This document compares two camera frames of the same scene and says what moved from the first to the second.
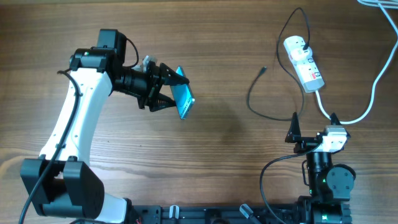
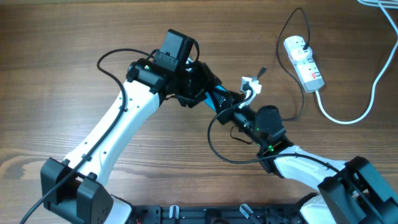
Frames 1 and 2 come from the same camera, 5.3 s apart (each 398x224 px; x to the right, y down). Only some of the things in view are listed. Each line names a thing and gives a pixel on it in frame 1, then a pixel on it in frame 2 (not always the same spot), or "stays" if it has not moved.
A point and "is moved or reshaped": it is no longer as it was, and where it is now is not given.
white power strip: x=307 y=70 stays
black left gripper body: x=142 y=84 → x=194 y=81
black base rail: x=191 y=214 stays
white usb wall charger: x=299 y=55 stays
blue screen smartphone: x=182 y=95 is moved or reshaped
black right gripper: x=294 y=135 → x=236 y=99
